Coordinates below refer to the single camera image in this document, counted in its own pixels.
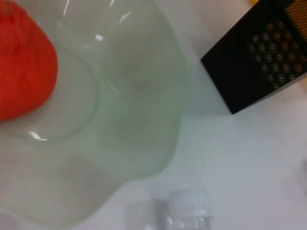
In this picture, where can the orange fruit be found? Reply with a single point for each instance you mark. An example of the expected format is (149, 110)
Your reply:
(24, 67)

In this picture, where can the pale green glass fruit plate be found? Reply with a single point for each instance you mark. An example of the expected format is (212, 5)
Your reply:
(134, 107)

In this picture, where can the black mesh pen holder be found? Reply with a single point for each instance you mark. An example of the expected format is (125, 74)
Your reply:
(239, 72)

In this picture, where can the clear green-label water bottle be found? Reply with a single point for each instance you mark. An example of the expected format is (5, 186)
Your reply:
(189, 203)

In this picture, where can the yellow plastic bin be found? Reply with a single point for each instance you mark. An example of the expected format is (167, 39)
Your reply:
(254, 1)

